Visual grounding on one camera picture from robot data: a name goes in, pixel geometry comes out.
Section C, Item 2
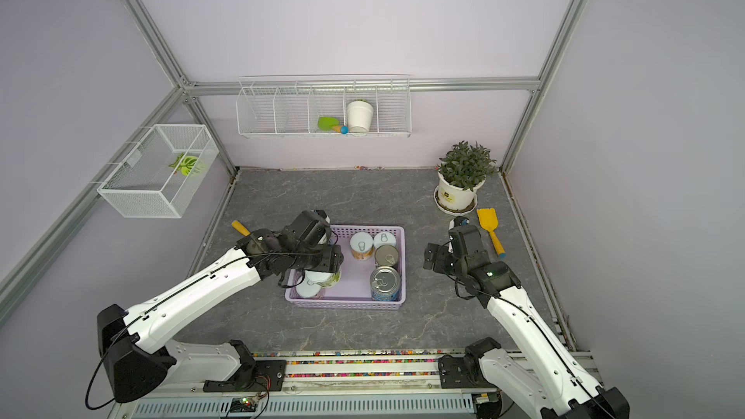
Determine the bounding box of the green label small can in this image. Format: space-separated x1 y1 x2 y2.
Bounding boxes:
305 271 341 288

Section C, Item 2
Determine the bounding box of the lilac plastic basket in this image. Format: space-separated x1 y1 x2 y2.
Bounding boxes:
284 224 407 310

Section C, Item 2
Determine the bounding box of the white wire wall shelf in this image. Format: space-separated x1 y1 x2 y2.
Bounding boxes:
236 74 412 138

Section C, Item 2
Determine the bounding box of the orange label small can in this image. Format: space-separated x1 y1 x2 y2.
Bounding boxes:
349 232 374 261

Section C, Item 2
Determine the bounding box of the potted green plant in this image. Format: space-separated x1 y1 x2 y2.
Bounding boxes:
435 141 498 215

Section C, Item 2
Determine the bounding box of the aluminium frame rail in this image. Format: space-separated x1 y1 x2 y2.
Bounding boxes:
149 351 532 396

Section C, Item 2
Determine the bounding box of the pink label small can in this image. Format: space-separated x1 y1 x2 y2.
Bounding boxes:
294 277 325 300

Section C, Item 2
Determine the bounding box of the yellow toy shovel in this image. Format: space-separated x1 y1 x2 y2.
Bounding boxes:
476 208 506 259

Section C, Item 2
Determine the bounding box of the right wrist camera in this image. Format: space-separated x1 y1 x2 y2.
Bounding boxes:
448 215 484 260

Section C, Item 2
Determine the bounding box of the green toy scoop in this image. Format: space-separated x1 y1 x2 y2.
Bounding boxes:
317 116 349 135

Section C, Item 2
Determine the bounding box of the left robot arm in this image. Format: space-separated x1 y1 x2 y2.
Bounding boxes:
97 209 343 403

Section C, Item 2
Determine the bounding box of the dark navy can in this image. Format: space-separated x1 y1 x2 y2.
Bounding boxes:
374 244 401 269

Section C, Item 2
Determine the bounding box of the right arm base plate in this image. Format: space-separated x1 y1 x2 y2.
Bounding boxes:
438 354 481 389

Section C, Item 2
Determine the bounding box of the yellow label small can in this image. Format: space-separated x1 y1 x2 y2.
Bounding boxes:
374 231 397 248

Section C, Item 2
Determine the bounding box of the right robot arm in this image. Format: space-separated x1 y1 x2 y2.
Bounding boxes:
424 244 631 418

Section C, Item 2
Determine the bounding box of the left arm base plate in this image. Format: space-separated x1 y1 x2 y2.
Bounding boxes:
203 360 287 393

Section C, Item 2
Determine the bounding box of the white wire side basket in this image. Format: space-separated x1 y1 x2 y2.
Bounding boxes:
97 124 218 219

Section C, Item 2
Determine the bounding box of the green toy in basket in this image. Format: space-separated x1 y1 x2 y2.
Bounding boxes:
169 153 207 177

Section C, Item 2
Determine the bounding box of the blue soup can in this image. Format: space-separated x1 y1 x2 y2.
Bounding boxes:
370 266 402 302

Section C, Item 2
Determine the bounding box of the white empty flower pot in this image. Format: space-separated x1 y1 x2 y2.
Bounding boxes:
347 100 374 133

